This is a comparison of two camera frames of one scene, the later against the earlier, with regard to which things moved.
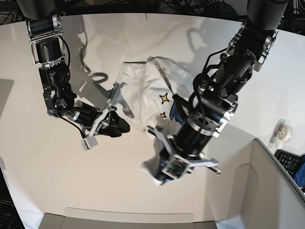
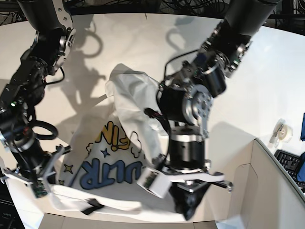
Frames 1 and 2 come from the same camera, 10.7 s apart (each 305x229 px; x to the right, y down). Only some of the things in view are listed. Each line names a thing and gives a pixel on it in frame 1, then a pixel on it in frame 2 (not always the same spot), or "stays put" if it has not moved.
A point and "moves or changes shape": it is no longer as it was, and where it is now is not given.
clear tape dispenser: x=282 y=133 stays put
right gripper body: x=172 y=148 -> x=188 y=189
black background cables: x=294 y=15 stays put
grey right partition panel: x=253 y=186 stays put
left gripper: x=117 y=126 -> x=40 y=184
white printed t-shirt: x=155 y=92 moves or changes shape
